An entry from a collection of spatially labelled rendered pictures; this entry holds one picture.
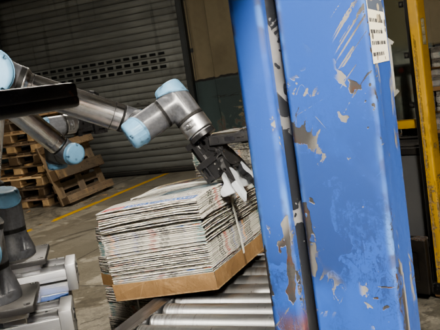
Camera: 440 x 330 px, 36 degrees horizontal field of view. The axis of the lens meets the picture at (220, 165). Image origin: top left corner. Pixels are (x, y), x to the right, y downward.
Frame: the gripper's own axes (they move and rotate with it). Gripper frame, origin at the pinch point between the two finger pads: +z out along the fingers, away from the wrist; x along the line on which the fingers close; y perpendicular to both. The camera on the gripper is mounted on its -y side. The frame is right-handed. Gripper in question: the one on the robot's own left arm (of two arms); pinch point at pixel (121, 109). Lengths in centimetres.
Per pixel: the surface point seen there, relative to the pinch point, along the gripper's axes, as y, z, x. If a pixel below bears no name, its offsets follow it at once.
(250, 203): 15, -16, 95
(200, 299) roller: 30, -43, 108
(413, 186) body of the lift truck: 65, 165, 14
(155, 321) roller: 30, -57, 110
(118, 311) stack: 71, -22, 22
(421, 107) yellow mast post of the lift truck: 19, 153, 28
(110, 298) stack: 66, -22, 19
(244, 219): 18, -21, 98
